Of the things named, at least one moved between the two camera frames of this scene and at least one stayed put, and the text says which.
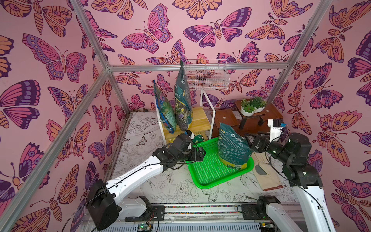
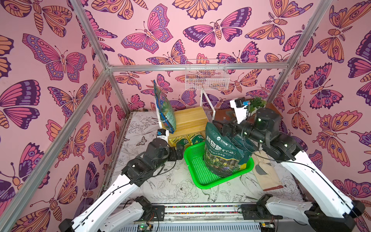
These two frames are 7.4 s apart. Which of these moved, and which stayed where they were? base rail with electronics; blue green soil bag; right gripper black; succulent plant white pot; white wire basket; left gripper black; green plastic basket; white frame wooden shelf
Moved: left gripper black; right gripper black
Stayed: base rail with electronics; succulent plant white pot; blue green soil bag; green plastic basket; white wire basket; white frame wooden shelf
